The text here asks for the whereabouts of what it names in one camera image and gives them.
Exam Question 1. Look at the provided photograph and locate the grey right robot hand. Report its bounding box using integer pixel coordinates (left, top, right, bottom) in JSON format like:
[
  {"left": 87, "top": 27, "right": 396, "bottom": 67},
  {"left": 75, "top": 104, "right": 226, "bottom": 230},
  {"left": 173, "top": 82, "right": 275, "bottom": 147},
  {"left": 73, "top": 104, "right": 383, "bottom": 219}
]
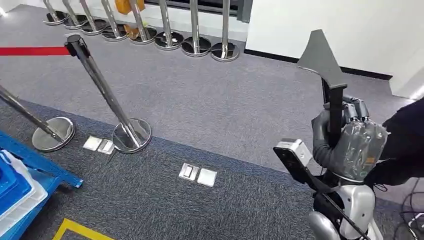
[{"left": 311, "top": 96, "right": 390, "bottom": 184}]

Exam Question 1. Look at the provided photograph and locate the black plastic trim panel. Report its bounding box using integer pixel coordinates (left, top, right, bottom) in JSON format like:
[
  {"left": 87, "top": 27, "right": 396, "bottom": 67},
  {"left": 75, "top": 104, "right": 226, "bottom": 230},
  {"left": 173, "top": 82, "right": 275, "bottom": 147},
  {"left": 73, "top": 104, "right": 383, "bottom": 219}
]
[{"left": 297, "top": 29, "right": 349, "bottom": 149}]

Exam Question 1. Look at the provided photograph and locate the person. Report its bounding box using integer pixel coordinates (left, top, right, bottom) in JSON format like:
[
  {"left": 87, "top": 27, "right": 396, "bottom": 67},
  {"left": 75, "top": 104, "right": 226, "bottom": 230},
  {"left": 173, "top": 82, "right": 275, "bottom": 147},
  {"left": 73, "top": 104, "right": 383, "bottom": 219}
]
[{"left": 363, "top": 96, "right": 424, "bottom": 187}]

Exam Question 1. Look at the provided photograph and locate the steel floor socket plate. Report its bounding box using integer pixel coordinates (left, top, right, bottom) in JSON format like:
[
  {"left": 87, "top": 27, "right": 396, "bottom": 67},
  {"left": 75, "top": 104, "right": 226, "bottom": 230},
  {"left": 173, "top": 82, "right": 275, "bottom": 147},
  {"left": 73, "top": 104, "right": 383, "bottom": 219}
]
[
  {"left": 178, "top": 162, "right": 200, "bottom": 182},
  {"left": 196, "top": 167, "right": 218, "bottom": 188},
  {"left": 97, "top": 138, "right": 116, "bottom": 156},
  {"left": 82, "top": 135, "right": 103, "bottom": 152}
]

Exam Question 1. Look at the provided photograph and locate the chrome stanchion with black head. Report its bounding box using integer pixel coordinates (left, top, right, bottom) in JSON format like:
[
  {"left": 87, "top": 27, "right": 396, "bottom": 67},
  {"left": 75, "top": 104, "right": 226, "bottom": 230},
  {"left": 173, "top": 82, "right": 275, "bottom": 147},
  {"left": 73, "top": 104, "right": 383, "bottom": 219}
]
[{"left": 64, "top": 34, "right": 153, "bottom": 155}]

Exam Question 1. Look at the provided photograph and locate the orange bag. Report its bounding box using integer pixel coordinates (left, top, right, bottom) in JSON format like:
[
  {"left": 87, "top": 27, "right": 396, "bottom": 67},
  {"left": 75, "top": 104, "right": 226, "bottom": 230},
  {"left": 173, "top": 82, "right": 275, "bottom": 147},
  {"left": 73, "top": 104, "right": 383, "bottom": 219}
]
[{"left": 114, "top": 0, "right": 147, "bottom": 16}]

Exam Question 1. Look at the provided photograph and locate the blue metal shelving rack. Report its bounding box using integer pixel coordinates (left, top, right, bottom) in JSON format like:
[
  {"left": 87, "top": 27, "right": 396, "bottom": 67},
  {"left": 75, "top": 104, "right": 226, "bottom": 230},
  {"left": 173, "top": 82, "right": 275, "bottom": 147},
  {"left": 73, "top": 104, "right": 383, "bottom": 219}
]
[{"left": 0, "top": 130, "right": 84, "bottom": 240}]

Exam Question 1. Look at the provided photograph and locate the red barrier belt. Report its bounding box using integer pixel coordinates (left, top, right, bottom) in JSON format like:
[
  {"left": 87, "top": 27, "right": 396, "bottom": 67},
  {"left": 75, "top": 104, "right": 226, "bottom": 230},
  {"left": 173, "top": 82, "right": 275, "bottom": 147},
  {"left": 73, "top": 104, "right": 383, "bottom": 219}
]
[{"left": 0, "top": 46, "right": 71, "bottom": 57}]

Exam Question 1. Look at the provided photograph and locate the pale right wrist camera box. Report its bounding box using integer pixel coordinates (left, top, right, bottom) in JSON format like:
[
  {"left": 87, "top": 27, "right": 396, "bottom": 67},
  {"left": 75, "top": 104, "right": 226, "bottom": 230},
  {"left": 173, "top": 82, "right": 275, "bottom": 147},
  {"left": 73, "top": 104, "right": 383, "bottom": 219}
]
[{"left": 273, "top": 138, "right": 332, "bottom": 195}]

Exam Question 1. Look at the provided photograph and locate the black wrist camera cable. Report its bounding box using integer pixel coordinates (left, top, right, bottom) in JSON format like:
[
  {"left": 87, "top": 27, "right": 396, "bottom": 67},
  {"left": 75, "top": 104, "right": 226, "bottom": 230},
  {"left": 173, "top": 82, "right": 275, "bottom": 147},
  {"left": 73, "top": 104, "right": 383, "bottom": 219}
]
[{"left": 308, "top": 174, "right": 371, "bottom": 240}]

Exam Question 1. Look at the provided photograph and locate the black floor cable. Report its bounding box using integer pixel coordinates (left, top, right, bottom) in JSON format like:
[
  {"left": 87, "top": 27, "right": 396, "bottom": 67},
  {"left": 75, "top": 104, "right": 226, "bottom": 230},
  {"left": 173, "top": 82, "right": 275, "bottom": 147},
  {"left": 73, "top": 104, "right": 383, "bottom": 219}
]
[{"left": 374, "top": 178, "right": 424, "bottom": 240}]

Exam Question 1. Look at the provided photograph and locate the chrome stanchion post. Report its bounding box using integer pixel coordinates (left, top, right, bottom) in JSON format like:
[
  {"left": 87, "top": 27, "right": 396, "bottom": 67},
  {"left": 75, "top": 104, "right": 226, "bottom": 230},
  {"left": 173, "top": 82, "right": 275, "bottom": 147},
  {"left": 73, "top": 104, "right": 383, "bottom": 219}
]
[
  {"left": 154, "top": 0, "right": 185, "bottom": 52},
  {"left": 181, "top": 0, "right": 213, "bottom": 58},
  {"left": 127, "top": 0, "right": 159, "bottom": 46},
  {"left": 42, "top": 0, "right": 70, "bottom": 26},
  {"left": 0, "top": 84, "right": 77, "bottom": 153},
  {"left": 79, "top": 0, "right": 109, "bottom": 36},
  {"left": 210, "top": 0, "right": 240, "bottom": 63},
  {"left": 62, "top": 0, "right": 89, "bottom": 30},
  {"left": 100, "top": 0, "right": 130, "bottom": 43}
]

